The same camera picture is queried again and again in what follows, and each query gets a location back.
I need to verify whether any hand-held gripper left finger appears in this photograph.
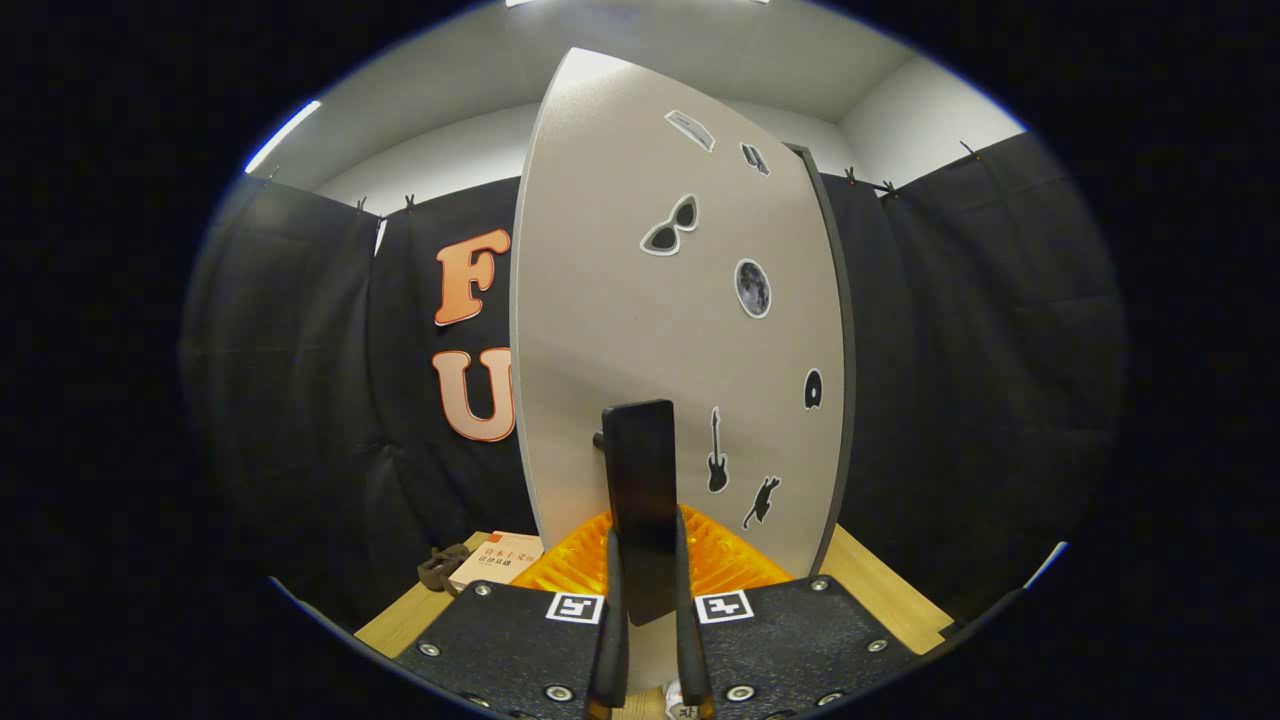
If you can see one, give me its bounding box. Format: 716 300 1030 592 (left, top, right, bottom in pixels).
393 510 632 720

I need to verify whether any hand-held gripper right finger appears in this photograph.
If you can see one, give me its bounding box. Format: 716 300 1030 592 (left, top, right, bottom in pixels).
673 505 923 720

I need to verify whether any black door handle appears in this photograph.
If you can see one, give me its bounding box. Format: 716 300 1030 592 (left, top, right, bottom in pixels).
593 399 679 628

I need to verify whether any beige shoe cabinet door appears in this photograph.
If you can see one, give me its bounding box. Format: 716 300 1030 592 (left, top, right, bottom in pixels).
508 47 849 691

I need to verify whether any beige orange cover book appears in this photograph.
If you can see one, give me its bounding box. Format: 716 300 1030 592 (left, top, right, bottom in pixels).
450 533 545 589

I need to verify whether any small brown object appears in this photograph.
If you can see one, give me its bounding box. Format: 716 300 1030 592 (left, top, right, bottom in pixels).
417 543 473 596

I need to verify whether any black backdrop cloth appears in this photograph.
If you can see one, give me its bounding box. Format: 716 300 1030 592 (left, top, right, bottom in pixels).
180 130 1126 641

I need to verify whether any ceiling light strip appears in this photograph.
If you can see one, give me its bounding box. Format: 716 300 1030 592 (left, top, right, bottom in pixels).
245 100 323 176

